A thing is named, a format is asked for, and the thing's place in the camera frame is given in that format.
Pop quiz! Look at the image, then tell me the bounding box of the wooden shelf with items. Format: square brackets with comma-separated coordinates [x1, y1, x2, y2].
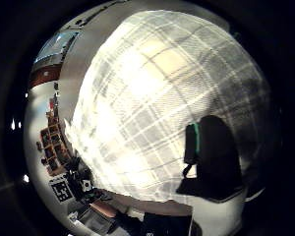
[38, 109, 75, 177]

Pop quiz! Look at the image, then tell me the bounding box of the white cube with black markers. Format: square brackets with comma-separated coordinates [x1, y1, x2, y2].
[48, 174, 75, 205]

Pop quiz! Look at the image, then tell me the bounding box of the red-brown wall panel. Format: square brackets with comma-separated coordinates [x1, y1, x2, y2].
[29, 64, 63, 89]

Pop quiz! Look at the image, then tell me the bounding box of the white grey plaid cloth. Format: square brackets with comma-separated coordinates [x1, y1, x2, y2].
[64, 9, 277, 207]

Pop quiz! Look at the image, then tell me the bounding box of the the person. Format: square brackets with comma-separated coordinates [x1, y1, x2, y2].
[112, 209, 203, 236]

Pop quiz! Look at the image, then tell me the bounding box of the window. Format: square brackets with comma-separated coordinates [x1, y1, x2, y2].
[33, 29, 83, 64]

